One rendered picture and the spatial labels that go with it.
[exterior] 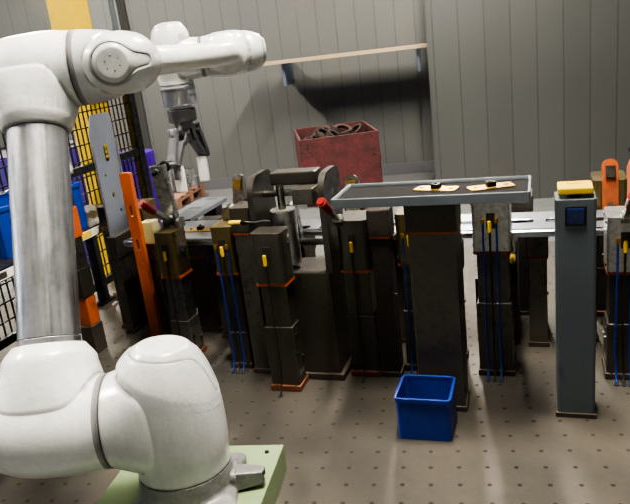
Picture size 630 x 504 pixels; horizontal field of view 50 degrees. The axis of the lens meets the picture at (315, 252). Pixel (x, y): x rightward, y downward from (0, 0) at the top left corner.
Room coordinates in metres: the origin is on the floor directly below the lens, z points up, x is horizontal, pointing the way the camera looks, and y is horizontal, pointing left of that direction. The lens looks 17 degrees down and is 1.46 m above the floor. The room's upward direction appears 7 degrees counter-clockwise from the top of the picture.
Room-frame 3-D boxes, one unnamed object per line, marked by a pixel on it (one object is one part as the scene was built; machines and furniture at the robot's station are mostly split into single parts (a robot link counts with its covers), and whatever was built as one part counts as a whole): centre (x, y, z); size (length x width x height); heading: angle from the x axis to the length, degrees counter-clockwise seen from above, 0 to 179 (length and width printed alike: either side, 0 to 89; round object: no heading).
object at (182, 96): (1.84, 0.31, 1.36); 0.09 x 0.09 x 0.06
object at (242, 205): (1.55, 0.15, 0.91); 0.07 x 0.05 x 0.42; 161
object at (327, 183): (1.52, 0.03, 0.95); 0.18 x 0.13 x 0.49; 71
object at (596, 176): (1.67, -0.76, 0.88); 0.14 x 0.09 x 0.36; 161
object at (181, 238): (1.67, 0.37, 0.87); 0.10 x 0.07 x 0.35; 161
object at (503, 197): (1.29, -0.24, 1.16); 0.37 x 0.14 x 0.02; 71
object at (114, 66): (1.27, 0.31, 1.46); 0.18 x 0.14 x 0.13; 1
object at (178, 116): (1.84, 0.31, 1.29); 0.08 x 0.07 x 0.09; 160
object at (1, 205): (1.82, 0.77, 1.10); 0.30 x 0.17 x 0.13; 155
